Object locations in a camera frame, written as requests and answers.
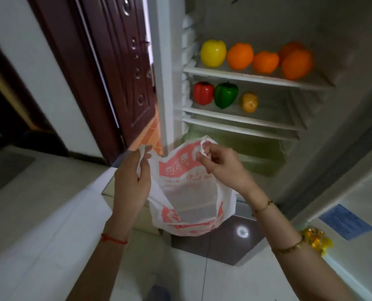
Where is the person's left hand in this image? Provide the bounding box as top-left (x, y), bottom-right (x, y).
top-left (106, 145), bottom-right (153, 231)

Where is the white red-printed plastic bag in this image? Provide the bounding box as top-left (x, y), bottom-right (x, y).
top-left (137, 135), bottom-right (238, 237)

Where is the person's right hand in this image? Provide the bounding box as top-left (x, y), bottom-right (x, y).
top-left (195, 143), bottom-right (259, 198)

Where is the person's right forearm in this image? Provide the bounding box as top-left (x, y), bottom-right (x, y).
top-left (251, 189), bottom-right (357, 301)

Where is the person's left forearm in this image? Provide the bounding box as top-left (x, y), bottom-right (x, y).
top-left (66, 216), bottom-right (137, 301)

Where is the white refrigerator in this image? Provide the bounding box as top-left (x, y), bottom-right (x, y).
top-left (147, 0), bottom-right (372, 223)

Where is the yellow bell pepper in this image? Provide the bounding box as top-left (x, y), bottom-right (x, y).
top-left (200, 39), bottom-right (227, 68)

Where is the person's blue shoe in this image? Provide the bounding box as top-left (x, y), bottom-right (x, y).
top-left (148, 284), bottom-right (171, 301)

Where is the white refrigerator door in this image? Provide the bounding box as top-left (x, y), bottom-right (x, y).
top-left (277, 113), bottom-right (372, 301)

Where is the small yellow-orange fruit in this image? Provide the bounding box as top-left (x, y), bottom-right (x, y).
top-left (240, 92), bottom-right (259, 113)

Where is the white-edged glass refrigerator shelf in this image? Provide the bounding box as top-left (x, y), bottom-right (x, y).
top-left (181, 103), bottom-right (308, 131)
top-left (181, 117), bottom-right (300, 142)
top-left (183, 61), bottom-right (336, 91)

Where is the gold bangle bracelet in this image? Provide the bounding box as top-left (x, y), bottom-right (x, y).
top-left (271, 236), bottom-right (304, 255)

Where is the brown wooden door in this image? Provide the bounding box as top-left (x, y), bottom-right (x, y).
top-left (26, 0), bottom-right (157, 165)

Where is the orange fruit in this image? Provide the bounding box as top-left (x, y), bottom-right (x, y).
top-left (278, 41), bottom-right (306, 62)
top-left (226, 43), bottom-right (254, 71)
top-left (281, 49), bottom-right (314, 80)
top-left (252, 51), bottom-right (280, 75)

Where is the red bell pepper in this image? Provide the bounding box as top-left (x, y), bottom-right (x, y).
top-left (193, 81), bottom-right (215, 106)

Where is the thin gold bracelet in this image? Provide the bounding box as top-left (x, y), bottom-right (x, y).
top-left (251, 200), bottom-right (274, 216)

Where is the red string bracelet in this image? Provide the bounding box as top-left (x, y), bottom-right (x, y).
top-left (100, 233), bottom-right (128, 245)

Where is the blue paper note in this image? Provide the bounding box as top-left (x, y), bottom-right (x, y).
top-left (318, 204), bottom-right (372, 241)

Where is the gold yellow ornament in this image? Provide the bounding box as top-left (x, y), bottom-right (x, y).
top-left (299, 227), bottom-right (334, 257)

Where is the clear crisper drawer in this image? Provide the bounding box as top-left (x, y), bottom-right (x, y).
top-left (182, 125), bottom-right (288, 177)

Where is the green bell pepper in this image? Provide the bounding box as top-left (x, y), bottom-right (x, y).
top-left (214, 82), bottom-right (239, 109)

